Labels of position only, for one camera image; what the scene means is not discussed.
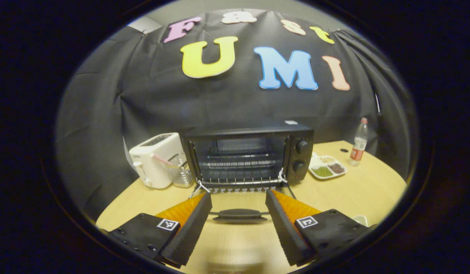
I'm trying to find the black backdrop cloth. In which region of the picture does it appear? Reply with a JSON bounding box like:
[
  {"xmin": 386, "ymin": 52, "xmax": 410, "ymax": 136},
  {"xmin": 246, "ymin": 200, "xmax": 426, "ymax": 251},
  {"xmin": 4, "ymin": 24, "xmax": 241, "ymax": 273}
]
[{"xmin": 56, "ymin": 10, "xmax": 418, "ymax": 221}]

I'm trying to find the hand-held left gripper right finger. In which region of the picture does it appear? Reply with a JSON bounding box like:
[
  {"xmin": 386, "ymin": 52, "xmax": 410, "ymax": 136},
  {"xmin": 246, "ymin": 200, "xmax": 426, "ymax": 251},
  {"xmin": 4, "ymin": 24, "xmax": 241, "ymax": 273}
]
[{"xmin": 265, "ymin": 190, "xmax": 378, "ymax": 267}]

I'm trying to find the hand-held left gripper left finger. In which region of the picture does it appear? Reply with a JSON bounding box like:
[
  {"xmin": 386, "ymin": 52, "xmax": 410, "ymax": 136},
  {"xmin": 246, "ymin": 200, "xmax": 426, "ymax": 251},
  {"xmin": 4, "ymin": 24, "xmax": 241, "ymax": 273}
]
[{"xmin": 105, "ymin": 192, "xmax": 213, "ymax": 267}]

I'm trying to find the pink striped straw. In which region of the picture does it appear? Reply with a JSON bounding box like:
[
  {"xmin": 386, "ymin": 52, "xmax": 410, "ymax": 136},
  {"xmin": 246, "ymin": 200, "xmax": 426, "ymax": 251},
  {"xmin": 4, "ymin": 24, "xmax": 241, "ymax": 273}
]
[{"xmin": 153, "ymin": 154, "xmax": 180, "ymax": 169}]

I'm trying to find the black electric oven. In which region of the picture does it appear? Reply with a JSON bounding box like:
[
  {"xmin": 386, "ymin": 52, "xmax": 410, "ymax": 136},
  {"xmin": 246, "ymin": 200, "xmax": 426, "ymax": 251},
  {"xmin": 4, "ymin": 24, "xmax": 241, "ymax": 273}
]
[{"xmin": 181, "ymin": 121, "xmax": 315, "ymax": 224}]

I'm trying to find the clear plastic water bottle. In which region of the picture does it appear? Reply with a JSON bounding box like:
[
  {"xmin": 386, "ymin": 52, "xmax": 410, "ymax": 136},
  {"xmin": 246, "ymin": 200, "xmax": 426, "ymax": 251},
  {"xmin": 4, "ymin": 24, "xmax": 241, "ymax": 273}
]
[{"xmin": 347, "ymin": 117, "xmax": 369, "ymax": 167}]

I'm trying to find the metal wire basket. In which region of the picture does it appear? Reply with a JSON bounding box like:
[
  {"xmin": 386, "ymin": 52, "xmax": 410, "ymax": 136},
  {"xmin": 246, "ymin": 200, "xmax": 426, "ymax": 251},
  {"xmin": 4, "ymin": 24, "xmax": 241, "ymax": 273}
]
[{"xmin": 167, "ymin": 153, "xmax": 194, "ymax": 188}]

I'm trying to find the white toaster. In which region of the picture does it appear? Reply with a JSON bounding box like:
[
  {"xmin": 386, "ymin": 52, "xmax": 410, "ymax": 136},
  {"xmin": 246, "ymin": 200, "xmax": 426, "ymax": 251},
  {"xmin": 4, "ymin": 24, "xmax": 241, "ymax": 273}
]
[{"xmin": 128, "ymin": 132, "xmax": 188, "ymax": 190}]

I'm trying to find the white divided bean tray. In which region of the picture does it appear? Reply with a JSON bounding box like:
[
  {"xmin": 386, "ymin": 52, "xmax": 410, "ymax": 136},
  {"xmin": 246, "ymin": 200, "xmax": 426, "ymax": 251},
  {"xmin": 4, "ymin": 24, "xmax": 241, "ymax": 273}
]
[{"xmin": 308, "ymin": 153, "xmax": 348, "ymax": 180}]

